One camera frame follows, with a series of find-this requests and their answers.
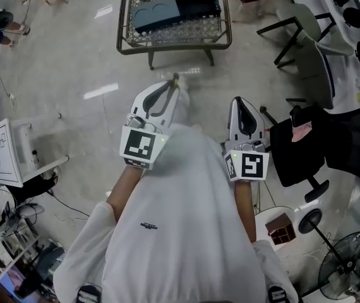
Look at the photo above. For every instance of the grey-blue box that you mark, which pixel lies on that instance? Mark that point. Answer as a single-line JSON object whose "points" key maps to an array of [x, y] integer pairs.
{"points": [[154, 16]]}

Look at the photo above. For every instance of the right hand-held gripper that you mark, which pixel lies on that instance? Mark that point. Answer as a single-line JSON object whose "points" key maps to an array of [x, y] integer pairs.
{"points": [[252, 166]]}

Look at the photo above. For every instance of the pink cloth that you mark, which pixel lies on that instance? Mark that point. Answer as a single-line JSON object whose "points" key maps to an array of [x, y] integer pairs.
{"points": [[300, 133]]}

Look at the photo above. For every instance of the grey chair with black frame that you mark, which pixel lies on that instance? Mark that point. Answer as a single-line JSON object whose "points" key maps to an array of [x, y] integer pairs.
{"points": [[319, 58]]}

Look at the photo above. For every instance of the blue bag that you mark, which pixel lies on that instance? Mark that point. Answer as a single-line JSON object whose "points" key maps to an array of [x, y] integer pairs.
{"points": [[50, 260]]}

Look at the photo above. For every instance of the brown wooden organizer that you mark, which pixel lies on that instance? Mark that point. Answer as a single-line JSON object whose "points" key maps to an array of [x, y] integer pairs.
{"points": [[281, 230]]}

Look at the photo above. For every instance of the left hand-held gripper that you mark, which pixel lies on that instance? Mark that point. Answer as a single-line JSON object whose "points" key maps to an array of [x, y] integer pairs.
{"points": [[140, 145]]}

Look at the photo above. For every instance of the metal lattice coffee table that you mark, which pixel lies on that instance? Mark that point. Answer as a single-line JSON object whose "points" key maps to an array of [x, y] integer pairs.
{"points": [[195, 32]]}

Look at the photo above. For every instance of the dark navy box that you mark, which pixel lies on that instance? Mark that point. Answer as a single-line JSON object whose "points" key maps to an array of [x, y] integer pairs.
{"points": [[199, 6]]}

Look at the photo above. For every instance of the small round white table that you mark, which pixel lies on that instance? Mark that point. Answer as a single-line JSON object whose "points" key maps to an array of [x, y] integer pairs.
{"points": [[262, 219]]}

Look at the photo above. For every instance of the person's right forearm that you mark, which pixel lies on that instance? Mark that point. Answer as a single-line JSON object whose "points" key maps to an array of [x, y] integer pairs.
{"points": [[244, 210]]}

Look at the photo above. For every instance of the person's left forearm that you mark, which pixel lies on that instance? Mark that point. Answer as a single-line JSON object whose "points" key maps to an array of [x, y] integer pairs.
{"points": [[124, 188]]}

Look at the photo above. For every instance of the black office chair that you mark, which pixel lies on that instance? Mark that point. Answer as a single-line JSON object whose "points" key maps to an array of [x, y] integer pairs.
{"points": [[350, 144]]}

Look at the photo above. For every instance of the black floor fan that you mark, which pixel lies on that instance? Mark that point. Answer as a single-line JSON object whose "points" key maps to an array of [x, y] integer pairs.
{"points": [[349, 265]]}

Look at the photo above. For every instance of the person's white shirt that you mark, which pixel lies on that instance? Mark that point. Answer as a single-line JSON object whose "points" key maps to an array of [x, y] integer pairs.
{"points": [[180, 232]]}

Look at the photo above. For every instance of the white side table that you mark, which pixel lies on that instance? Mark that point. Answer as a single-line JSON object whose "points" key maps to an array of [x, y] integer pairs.
{"points": [[9, 156]]}

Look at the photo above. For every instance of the long white table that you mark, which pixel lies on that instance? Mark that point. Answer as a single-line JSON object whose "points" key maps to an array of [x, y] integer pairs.
{"points": [[328, 17]]}

